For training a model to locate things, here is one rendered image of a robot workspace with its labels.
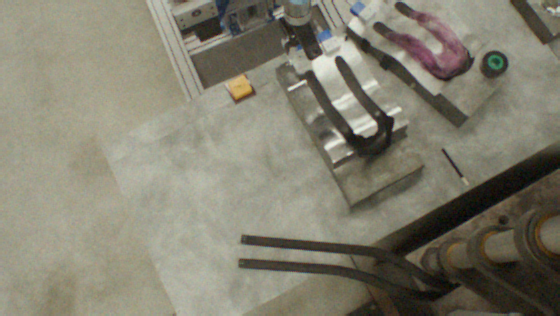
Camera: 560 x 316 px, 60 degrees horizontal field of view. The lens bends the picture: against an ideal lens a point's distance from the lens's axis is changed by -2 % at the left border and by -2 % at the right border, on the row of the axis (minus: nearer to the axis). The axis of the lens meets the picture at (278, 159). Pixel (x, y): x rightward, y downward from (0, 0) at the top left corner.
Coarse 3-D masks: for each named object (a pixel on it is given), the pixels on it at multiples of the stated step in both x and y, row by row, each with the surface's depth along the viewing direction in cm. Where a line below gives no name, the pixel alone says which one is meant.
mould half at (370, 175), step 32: (288, 64) 160; (320, 64) 159; (352, 64) 159; (288, 96) 163; (352, 96) 157; (384, 96) 154; (320, 128) 152; (352, 128) 149; (352, 160) 153; (384, 160) 153; (416, 160) 153; (352, 192) 151
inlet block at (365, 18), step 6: (348, 0) 168; (354, 6) 166; (360, 6) 166; (366, 6) 165; (354, 12) 166; (360, 12) 165; (366, 12) 164; (372, 12) 164; (360, 18) 166; (366, 18) 164
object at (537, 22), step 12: (516, 0) 169; (528, 0) 164; (540, 0) 166; (552, 0) 166; (528, 12) 166; (540, 12) 163; (552, 12) 166; (528, 24) 169; (540, 24) 164; (552, 24) 162; (540, 36) 167; (552, 36) 162
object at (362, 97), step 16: (336, 64) 159; (352, 80) 159; (320, 96) 158; (368, 96) 155; (336, 112) 155; (368, 112) 151; (384, 112) 149; (336, 128) 150; (384, 128) 153; (352, 144) 152; (368, 144) 152; (384, 144) 152
